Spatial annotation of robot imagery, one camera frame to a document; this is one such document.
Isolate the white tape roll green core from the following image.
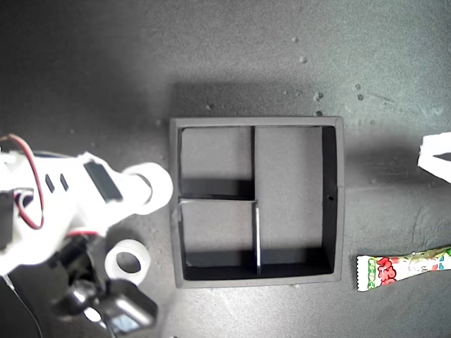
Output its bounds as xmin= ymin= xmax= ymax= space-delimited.
xmin=123 ymin=162 xmax=174 ymax=215

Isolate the plain white tape roll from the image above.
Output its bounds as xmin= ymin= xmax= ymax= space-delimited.
xmin=104 ymin=239 xmax=152 ymax=285

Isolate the snack bar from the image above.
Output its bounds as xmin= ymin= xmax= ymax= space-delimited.
xmin=355 ymin=244 xmax=451 ymax=292

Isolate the black tray with wells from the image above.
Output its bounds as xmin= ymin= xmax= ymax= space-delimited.
xmin=168 ymin=115 xmax=345 ymax=289

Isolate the red servo wire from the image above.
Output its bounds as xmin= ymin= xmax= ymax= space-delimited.
xmin=0 ymin=133 xmax=46 ymax=229

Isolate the thin black and white cable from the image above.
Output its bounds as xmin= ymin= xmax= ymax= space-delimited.
xmin=0 ymin=276 xmax=42 ymax=337

